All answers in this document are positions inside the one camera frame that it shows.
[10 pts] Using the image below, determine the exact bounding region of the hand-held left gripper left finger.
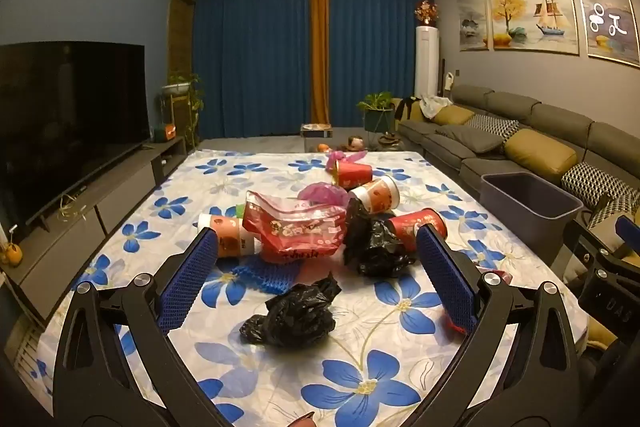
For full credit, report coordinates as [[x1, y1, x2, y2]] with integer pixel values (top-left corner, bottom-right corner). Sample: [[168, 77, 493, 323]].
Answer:
[[52, 227, 236, 427]]

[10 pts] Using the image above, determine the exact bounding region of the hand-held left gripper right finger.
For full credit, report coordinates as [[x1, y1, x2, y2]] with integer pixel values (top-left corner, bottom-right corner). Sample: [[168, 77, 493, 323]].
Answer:
[[410, 223, 583, 427]]

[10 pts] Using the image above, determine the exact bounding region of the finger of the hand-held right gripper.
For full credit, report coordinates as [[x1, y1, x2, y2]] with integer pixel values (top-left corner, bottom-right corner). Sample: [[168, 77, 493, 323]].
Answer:
[[564, 218, 640, 284], [616, 214, 640, 256]]

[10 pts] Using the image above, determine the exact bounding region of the white and red paper cup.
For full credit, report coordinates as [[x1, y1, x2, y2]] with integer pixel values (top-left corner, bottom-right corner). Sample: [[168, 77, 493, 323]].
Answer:
[[197, 213, 261, 260], [348, 175, 401, 214]]

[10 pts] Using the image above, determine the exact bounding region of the dark grey plastic bin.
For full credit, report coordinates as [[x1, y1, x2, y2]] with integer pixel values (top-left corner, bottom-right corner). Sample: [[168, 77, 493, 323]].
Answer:
[[480, 173, 585, 254]]

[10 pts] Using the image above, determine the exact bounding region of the blue foam net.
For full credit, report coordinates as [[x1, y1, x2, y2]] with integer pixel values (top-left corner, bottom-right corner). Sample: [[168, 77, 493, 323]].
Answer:
[[232, 254, 297, 296]]

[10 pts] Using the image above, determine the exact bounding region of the large black plastic bag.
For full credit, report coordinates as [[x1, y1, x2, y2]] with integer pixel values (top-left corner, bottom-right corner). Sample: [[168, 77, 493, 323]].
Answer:
[[342, 197, 418, 279]]

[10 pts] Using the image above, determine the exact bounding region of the small black plastic bag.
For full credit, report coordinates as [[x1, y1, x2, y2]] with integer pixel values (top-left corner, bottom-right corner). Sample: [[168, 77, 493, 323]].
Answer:
[[239, 272, 342, 349]]

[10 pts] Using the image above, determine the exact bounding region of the red snack bag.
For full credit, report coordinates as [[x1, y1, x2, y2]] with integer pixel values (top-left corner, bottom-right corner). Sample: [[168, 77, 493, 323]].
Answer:
[[241, 190, 348, 264]]

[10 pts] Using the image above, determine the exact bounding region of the pink plastic bag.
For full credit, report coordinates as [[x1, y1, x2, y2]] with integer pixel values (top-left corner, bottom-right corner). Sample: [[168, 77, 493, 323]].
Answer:
[[298, 182, 349, 208]]

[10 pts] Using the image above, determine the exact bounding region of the houndstooth cushion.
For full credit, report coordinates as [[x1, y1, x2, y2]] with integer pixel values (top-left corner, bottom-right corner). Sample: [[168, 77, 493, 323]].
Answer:
[[589, 194, 627, 229]]

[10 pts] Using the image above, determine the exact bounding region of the black white patterned cushion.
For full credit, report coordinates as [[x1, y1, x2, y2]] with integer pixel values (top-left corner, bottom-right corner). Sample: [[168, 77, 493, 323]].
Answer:
[[560, 161, 640, 214], [465, 114, 521, 143]]

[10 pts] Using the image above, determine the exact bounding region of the blue floral tablecloth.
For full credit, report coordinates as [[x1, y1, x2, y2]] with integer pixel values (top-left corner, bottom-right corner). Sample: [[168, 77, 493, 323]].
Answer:
[[15, 149, 591, 427]]

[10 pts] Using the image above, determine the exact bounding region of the large yellow cushion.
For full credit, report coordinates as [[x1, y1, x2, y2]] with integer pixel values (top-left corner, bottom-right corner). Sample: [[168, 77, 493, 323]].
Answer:
[[503, 128, 579, 180]]

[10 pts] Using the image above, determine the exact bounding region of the grey television cabinet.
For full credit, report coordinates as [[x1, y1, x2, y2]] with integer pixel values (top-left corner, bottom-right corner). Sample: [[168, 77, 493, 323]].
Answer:
[[0, 139, 189, 323]]

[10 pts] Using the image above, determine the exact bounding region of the grey and yellow sofa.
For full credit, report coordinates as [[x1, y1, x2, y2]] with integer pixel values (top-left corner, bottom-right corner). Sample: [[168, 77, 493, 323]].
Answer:
[[396, 84, 640, 358]]

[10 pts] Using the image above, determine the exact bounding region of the dark grey cushion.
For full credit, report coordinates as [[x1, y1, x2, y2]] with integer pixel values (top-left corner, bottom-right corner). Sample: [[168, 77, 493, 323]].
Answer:
[[439, 124, 504, 156]]

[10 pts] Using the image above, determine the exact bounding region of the small yellow cushion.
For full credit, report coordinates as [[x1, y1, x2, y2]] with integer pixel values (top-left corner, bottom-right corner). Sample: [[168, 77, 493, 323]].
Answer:
[[432, 106, 476, 127]]

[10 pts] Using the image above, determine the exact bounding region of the grey coffee table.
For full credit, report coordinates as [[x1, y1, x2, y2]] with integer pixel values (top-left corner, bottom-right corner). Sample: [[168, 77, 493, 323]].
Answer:
[[200, 133, 426, 156]]

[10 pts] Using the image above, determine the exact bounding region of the white clothing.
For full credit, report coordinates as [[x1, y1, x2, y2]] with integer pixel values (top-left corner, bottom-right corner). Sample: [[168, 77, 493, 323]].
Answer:
[[419, 94, 454, 118]]

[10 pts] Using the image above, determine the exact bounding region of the black clothing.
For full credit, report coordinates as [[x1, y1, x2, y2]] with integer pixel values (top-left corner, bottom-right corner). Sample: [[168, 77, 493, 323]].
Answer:
[[395, 98, 421, 123]]

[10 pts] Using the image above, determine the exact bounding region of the orange fruit ornament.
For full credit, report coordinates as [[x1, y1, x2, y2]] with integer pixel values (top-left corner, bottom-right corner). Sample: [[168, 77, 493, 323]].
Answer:
[[0, 242, 24, 266]]

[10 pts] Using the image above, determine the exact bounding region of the green potted plant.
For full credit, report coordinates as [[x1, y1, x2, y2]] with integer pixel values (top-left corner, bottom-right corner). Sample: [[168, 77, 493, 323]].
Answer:
[[356, 92, 397, 136]]

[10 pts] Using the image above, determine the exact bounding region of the trailing potted plant on stand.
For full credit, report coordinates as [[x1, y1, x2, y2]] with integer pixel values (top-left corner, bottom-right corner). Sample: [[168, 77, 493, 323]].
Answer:
[[160, 72, 206, 148]]

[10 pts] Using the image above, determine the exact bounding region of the black flat television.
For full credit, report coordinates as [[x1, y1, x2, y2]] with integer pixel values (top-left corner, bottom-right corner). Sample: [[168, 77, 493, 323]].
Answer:
[[0, 41, 152, 229]]

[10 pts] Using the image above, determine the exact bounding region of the blue-grey framed painting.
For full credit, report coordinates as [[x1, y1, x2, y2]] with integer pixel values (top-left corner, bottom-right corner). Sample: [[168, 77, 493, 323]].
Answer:
[[573, 0, 640, 68]]

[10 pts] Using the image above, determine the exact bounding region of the white standing air conditioner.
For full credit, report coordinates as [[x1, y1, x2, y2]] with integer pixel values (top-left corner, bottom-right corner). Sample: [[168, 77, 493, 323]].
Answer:
[[414, 26, 441, 100]]

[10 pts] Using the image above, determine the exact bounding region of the blue curtain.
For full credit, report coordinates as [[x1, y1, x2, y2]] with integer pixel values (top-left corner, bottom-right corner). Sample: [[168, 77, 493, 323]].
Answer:
[[194, 0, 314, 140], [327, 0, 439, 130]]

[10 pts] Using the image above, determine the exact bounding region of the tree and sailboat painting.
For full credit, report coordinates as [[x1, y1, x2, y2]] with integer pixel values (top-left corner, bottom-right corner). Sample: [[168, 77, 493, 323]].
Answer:
[[487, 0, 581, 56]]

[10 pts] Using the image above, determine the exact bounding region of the small grey framed painting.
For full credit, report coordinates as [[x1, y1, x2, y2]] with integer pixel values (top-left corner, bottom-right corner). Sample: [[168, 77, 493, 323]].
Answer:
[[457, 0, 490, 53]]

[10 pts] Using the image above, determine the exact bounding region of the orange curtain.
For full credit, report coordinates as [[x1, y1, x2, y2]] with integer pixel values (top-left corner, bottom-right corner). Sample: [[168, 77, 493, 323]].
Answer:
[[307, 0, 333, 124]]

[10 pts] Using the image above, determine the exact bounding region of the artificial flower arrangement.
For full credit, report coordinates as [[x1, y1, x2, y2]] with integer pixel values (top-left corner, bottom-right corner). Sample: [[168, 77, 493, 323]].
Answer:
[[413, 0, 441, 28]]

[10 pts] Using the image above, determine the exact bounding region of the tangled gold string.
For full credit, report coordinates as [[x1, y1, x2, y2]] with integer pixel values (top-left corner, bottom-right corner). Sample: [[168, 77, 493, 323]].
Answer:
[[56, 193, 89, 224]]

